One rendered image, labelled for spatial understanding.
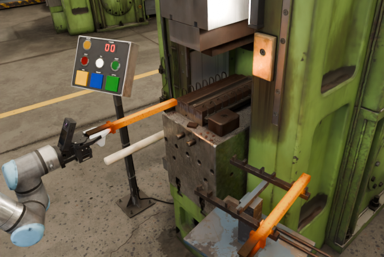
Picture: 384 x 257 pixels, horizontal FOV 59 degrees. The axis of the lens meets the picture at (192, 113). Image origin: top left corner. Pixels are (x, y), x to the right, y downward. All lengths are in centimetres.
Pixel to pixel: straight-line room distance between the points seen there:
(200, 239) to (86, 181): 157
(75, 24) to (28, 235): 533
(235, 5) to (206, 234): 89
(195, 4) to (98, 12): 500
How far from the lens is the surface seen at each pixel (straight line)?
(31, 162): 124
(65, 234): 246
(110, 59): 183
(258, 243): 105
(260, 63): 133
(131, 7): 641
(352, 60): 159
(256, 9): 126
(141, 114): 137
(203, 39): 137
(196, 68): 176
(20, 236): 120
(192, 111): 155
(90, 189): 271
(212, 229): 141
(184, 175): 173
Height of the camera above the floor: 175
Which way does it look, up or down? 31 degrees down
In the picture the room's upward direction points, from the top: 3 degrees counter-clockwise
